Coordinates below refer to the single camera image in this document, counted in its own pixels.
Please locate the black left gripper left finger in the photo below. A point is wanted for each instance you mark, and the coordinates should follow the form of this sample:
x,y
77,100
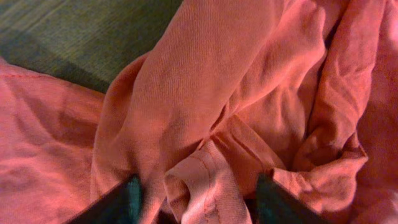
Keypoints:
x,y
121,205

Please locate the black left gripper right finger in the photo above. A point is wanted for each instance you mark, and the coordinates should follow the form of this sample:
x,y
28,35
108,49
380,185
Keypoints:
x,y
276,206

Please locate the orange t-shirt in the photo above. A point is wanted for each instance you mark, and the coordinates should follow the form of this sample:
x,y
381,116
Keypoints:
x,y
304,92

